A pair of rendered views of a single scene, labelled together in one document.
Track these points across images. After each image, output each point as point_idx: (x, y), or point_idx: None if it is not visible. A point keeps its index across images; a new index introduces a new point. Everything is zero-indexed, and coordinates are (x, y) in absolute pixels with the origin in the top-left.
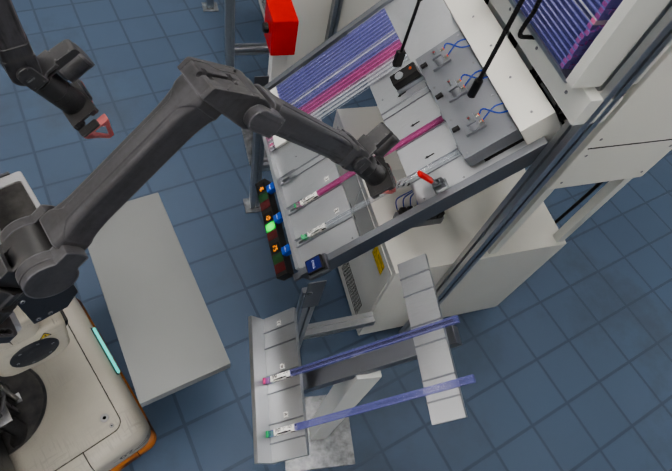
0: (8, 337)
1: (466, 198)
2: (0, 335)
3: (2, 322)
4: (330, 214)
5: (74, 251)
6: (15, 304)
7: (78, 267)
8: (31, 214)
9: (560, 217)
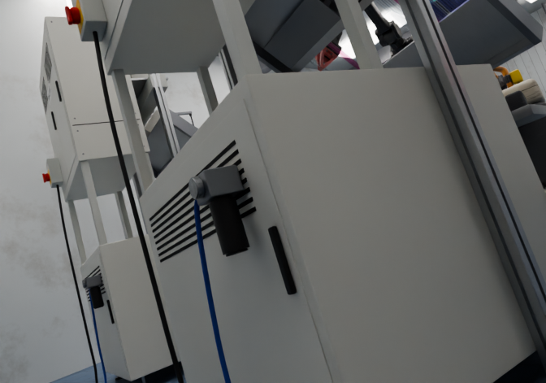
0: (390, 57)
1: (267, 66)
2: (390, 55)
3: (392, 53)
4: None
5: (375, 30)
6: (393, 50)
7: (377, 37)
8: (395, 23)
9: (132, 194)
